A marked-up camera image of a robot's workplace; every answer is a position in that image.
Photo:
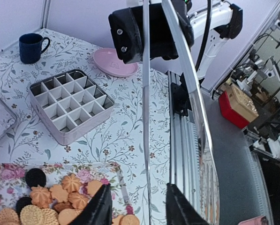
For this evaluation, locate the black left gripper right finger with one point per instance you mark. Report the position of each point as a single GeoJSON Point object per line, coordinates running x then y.
{"type": "Point", "coordinates": [179, 211]}

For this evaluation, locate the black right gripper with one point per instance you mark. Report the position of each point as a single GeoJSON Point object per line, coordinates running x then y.
{"type": "Point", "coordinates": [127, 29]}

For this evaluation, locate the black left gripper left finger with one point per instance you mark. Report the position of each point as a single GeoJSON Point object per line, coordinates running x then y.
{"type": "Point", "coordinates": [98, 211]}

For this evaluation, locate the silver white tongs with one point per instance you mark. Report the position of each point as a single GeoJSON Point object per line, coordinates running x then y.
{"type": "Point", "coordinates": [187, 95]}

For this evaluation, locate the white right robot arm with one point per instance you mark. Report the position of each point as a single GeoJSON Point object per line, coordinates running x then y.
{"type": "Point", "coordinates": [216, 24]}

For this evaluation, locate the orange swirl cookie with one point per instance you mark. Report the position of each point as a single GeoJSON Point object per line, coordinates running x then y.
{"type": "Point", "coordinates": [71, 183]}

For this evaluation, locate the pink plate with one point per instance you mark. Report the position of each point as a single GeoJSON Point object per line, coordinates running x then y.
{"type": "Point", "coordinates": [107, 61]}

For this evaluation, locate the round beige biscuit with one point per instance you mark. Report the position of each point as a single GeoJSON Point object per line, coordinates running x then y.
{"type": "Point", "coordinates": [9, 216]}
{"type": "Point", "coordinates": [33, 215]}

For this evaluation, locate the black sandwich cookie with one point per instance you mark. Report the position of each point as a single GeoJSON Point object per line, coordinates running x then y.
{"type": "Point", "coordinates": [21, 203]}
{"type": "Point", "coordinates": [35, 177]}

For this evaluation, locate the floral rectangular tray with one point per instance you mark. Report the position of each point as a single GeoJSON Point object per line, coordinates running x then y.
{"type": "Point", "coordinates": [68, 205]}

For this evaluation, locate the pink divided cookie tin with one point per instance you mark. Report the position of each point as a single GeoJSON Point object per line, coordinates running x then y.
{"type": "Point", "coordinates": [70, 105]}

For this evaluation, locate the dark blue mug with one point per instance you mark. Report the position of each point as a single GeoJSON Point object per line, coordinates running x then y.
{"type": "Point", "coordinates": [31, 46]}

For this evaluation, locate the red storage box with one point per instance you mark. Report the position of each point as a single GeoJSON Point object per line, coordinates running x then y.
{"type": "Point", "coordinates": [237, 107]}

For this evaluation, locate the left aluminium frame post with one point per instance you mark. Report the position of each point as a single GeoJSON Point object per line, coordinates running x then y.
{"type": "Point", "coordinates": [45, 13]}

